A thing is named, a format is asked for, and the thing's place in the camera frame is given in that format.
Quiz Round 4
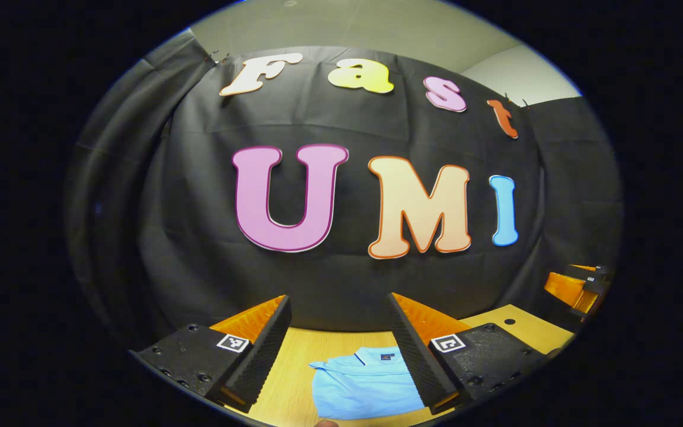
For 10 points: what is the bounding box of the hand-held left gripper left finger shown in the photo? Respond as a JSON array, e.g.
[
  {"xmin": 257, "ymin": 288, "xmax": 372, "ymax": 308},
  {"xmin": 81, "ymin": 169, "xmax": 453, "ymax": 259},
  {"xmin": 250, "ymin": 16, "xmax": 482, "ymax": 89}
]
[{"xmin": 130, "ymin": 294, "xmax": 293, "ymax": 415}]

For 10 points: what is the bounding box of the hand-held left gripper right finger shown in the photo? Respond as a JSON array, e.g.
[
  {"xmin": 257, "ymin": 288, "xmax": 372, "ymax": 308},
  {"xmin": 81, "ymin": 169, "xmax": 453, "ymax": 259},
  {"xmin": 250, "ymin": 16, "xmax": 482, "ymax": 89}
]
[{"xmin": 386, "ymin": 292, "xmax": 558, "ymax": 416}]

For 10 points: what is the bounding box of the light blue T-shirt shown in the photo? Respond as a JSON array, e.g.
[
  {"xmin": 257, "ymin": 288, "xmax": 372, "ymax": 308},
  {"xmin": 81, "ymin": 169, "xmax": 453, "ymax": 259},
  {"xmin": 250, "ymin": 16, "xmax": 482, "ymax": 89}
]
[{"xmin": 309, "ymin": 347, "xmax": 428, "ymax": 420}]

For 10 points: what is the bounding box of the black backdrop cloth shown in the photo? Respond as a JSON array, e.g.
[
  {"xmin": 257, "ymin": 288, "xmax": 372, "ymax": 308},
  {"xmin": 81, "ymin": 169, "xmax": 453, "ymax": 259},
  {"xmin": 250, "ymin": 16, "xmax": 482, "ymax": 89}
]
[{"xmin": 63, "ymin": 27, "xmax": 624, "ymax": 333}]

